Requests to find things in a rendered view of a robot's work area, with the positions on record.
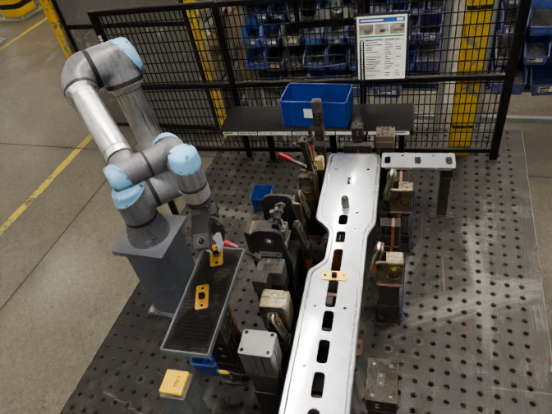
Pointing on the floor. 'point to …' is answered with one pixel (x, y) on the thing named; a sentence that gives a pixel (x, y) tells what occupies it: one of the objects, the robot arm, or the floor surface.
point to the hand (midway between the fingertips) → (214, 251)
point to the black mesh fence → (318, 69)
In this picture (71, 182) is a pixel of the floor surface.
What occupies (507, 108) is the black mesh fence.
